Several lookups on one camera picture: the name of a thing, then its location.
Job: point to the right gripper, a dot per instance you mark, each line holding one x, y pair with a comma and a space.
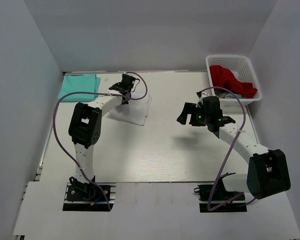
190, 108

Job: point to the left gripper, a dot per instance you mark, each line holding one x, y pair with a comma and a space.
125, 103

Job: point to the white t-shirt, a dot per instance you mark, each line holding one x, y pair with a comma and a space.
135, 112

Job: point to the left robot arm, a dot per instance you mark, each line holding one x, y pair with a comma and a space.
85, 126

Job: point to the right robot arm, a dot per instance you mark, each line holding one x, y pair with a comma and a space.
267, 172

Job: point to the grey t-shirt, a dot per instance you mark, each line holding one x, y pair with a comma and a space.
226, 95

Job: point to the red t-shirt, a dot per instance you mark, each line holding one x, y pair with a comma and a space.
223, 77

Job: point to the folded teal t-shirt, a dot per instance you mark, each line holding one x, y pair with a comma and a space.
79, 83

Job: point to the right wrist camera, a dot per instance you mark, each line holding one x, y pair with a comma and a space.
201, 95

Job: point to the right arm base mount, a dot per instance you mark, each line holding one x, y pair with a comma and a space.
219, 196

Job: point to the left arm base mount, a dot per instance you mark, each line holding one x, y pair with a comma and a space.
76, 200

